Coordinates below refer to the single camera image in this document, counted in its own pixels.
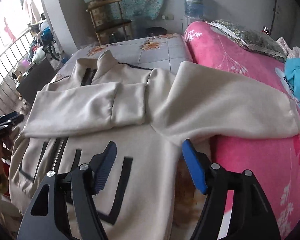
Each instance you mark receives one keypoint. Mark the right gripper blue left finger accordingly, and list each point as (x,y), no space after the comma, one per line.
(101,165)

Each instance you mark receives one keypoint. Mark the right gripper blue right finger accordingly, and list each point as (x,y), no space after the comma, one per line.
(198,165)

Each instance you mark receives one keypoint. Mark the cream zip-up jacket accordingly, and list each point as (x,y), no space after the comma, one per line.
(201,103)

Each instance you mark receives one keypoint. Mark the dark low cabinet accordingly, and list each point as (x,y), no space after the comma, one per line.
(35,79)

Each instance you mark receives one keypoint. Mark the pink floral blanket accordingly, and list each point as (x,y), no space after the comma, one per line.
(274,159)

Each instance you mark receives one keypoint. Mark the grey patterned pillow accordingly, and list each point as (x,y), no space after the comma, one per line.
(250,40)

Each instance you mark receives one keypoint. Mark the wooden chair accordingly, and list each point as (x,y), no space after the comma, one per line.
(104,23)

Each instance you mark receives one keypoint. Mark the blue water bottle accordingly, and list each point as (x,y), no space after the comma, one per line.
(194,9)

